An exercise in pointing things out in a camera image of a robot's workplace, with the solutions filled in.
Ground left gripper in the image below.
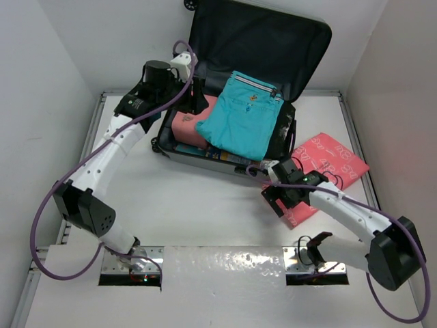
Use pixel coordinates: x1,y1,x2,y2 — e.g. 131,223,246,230
156,72,208,115

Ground turquoise shorts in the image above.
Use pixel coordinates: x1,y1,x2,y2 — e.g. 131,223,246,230
195,70,284,161

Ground black white tie-dye shirt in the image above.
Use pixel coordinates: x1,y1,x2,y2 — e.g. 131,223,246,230
264,101,296,160

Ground yellow blue snack packet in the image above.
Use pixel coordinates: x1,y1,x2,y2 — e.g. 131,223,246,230
205,146,272,167

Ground coral printed garment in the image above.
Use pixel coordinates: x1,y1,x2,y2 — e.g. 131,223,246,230
262,133,369,228

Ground grey suitcase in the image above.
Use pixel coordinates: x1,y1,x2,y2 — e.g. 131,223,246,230
150,0,333,178

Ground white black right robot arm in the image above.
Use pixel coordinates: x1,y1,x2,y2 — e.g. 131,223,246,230
262,159,425,291

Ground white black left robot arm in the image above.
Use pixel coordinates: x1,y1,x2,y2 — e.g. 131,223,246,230
53,52,197,254

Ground teal flat box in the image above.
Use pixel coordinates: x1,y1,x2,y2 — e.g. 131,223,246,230
174,143,206,157

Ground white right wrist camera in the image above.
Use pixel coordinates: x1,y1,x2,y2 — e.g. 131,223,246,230
260,160,279,182

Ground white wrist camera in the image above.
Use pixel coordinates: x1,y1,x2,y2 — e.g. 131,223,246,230
170,51,197,81
260,160,279,182

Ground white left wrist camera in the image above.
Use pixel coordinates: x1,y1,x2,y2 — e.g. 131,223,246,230
170,51,197,81

